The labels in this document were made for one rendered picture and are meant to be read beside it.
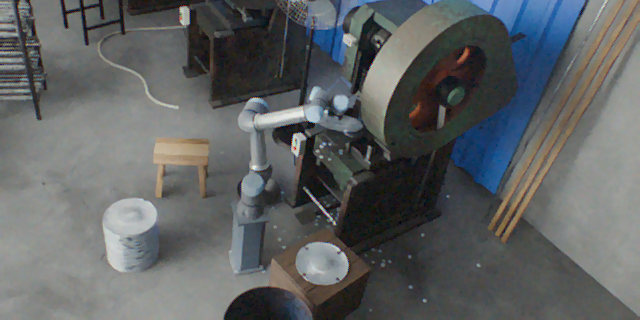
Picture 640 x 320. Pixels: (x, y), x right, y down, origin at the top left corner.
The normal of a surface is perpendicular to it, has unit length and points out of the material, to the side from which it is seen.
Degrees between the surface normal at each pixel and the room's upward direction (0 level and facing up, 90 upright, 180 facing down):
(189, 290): 0
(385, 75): 71
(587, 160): 90
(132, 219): 0
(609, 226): 90
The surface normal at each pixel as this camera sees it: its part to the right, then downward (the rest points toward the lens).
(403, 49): -0.53, -0.29
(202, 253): 0.14, -0.77
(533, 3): -0.82, 0.27
